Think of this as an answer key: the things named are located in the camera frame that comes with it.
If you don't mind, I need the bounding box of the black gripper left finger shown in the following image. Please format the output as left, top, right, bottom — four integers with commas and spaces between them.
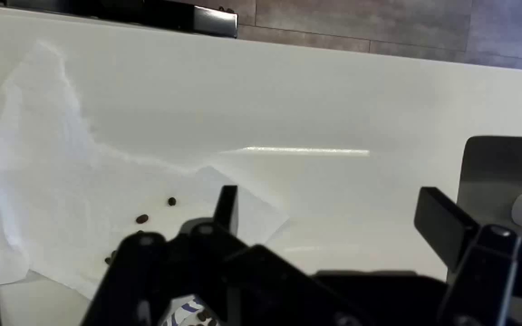
81, 185, 237, 326

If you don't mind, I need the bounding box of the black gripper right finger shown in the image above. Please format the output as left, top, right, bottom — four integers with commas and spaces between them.
413, 187, 522, 326

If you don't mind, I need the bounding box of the blue patterned paper bowl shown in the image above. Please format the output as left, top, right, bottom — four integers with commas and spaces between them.
157, 296, 219, 326

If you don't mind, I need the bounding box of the steel kitchen sink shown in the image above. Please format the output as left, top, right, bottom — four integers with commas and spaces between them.
456, 136, 522, 236

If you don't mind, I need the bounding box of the stainless dishwasher front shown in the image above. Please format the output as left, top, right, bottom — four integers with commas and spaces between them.
193, 6, 239, 39

